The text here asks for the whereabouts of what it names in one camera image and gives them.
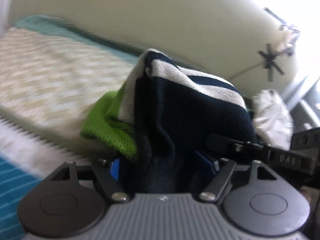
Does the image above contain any navy white striped sweater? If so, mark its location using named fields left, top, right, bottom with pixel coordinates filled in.
left=119, top=50, right=257, bottom=194

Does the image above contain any teal quilted blanket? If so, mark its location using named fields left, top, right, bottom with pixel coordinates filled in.
left=13, top=15, right=143, bottom=64

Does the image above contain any green knitted garment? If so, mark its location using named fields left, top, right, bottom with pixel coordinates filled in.
left=80, top=86, right=137, bottom=159

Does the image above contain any sliding window frame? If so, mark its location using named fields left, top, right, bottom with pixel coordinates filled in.
left=281, top=73, right=319, bottom=133

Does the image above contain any white folded garment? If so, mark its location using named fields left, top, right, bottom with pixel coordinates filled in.
left=252, top=89, right=293, bottom=151

